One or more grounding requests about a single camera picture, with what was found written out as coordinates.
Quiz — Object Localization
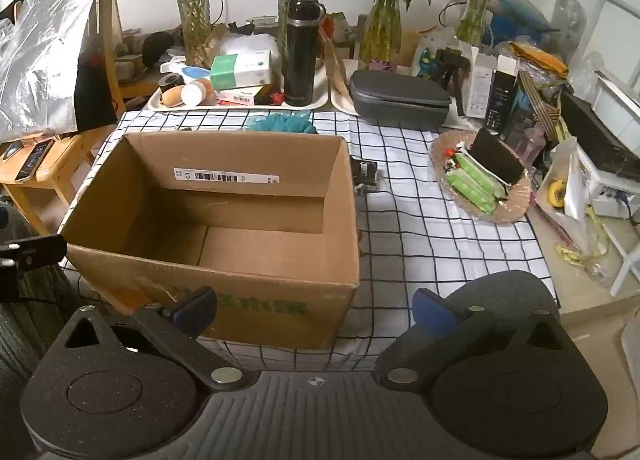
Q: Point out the green wet wipes pack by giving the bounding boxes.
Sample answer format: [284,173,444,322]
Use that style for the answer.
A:
[445,152,509,215]

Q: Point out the teal mesh bath sponge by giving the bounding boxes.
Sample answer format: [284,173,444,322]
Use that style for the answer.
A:
[245,111,317,134]

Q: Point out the checked tablecloth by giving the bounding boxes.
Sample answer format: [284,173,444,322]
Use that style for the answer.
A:
[70,110,550,371]

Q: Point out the wooden side table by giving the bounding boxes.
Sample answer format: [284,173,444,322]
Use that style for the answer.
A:
[1,124,116,235]

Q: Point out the cardboard box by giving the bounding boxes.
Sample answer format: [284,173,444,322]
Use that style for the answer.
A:
[62,131,360,350]

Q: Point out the yellow tape measure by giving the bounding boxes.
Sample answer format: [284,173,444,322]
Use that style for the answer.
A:
[547,179,566,209]

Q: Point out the silver foil bag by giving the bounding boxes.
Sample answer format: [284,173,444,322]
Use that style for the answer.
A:
[1,0,94,141]

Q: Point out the black pouch on plate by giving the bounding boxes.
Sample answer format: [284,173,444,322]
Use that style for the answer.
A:
[469,127,524,186]

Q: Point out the white tray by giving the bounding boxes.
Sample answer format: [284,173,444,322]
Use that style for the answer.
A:
[145,60,330,112]

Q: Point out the grey zip case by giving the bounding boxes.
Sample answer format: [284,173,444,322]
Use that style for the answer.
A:
[348,70,451,129]

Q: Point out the white cap bottle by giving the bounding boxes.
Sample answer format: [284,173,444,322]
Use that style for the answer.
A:
[180,78,213,108]

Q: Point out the red white flat box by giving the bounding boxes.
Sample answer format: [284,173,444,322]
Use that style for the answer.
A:
[215,87,262,106]

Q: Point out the black product box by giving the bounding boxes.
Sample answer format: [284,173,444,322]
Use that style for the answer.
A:
[485,56,518,134]

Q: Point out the white product box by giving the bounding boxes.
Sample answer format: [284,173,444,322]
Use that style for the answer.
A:
[459,42,498,120]

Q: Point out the small black tripod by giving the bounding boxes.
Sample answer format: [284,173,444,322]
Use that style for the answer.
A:
[435,48,471,117]

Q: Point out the green white tissue box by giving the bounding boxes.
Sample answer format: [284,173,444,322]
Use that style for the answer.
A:
[209,50,271,90]

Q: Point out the glass vase with bamboo right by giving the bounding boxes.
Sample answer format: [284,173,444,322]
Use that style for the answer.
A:
[359,0,402,72]

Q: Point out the glass vase with bamboo left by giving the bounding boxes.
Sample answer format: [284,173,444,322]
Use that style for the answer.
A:
[176,0,212,66]

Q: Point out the black thermos bottle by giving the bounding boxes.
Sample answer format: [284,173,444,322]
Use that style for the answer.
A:
[284,0,326,106]

